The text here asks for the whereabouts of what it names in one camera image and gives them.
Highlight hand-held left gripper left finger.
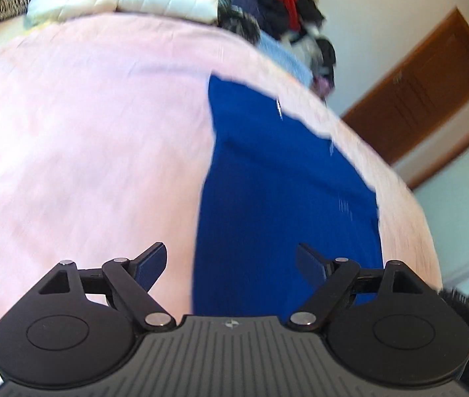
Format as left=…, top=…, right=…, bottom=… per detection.
left=38, top=242, right=176, bottom=332

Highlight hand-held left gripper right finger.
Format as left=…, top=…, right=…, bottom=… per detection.
left=289, top=244, right=435, bottom=332

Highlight blue knit sweater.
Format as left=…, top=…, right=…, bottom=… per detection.
left=192, top=73, right=385, bottom=318

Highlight pile of dark clothes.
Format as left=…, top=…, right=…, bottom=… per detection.
left=218, top=0, right=338, bottom=92

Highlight pink bed blanket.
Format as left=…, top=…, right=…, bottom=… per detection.
left=0, top=10, right=444, bottom=397

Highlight brown wooden door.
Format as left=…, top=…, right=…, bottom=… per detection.
left=342, top=8, right=469, bottom=166
left=339, top=6, right=469, bottom=191

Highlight purple cloth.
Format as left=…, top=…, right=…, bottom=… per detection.
left=312, top=75, right=336, bottom=98

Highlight light blue knitted cloth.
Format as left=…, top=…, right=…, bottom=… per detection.
left=255, top=33, right=313, bottom=87

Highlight black bag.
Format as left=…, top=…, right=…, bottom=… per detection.
left=315, top=37, right=338, bottom=79

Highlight clear plastic bag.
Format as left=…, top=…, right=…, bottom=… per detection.
left=292, top=35, right=322, bottom=63

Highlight dark mottled cloth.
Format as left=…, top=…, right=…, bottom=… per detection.
left=220, top=6, right=262, bottom=44

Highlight zebra print cloth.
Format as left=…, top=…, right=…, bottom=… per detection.
left=0, top=0, right=32, bottom=23

